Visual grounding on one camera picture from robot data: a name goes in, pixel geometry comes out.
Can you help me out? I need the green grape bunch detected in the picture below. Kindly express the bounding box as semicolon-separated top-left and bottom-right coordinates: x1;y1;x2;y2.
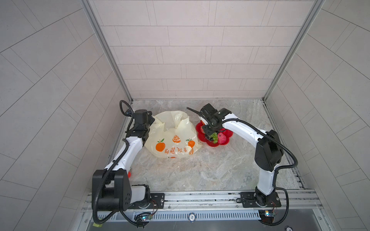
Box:
209;132;218;144

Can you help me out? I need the pink dragon fruit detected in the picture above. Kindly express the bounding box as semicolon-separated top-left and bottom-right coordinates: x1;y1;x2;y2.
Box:
217;132;228;145

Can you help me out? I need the cream plastic fruit bag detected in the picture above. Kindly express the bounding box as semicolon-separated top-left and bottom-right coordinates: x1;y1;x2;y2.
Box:
145;111;202;158

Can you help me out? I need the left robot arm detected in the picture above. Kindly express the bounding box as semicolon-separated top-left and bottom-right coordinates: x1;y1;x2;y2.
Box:
92;109;155;212

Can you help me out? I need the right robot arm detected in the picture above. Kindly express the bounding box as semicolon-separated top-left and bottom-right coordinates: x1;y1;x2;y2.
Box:
198;104;284;207

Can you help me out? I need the red flower-shaped plate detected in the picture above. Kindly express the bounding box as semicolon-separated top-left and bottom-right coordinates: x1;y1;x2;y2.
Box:
196;121;233;147

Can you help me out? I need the left circuit board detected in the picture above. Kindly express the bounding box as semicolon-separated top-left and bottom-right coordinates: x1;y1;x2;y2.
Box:
135;212;153;223

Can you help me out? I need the circuit board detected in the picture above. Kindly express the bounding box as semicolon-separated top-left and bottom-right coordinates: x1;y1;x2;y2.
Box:
258;210;276;224
135;212;153;223

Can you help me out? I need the right circuit board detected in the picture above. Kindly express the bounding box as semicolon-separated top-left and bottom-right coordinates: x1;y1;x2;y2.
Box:
258;210;276;224

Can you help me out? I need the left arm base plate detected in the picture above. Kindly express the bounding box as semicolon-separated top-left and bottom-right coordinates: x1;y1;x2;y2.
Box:
129;193;165;209

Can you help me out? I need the aluminium mounting rail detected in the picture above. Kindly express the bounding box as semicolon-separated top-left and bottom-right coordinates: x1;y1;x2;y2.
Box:
82;189;323;213

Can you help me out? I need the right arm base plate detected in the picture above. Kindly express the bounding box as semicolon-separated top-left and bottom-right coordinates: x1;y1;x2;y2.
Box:
236;192;281;208

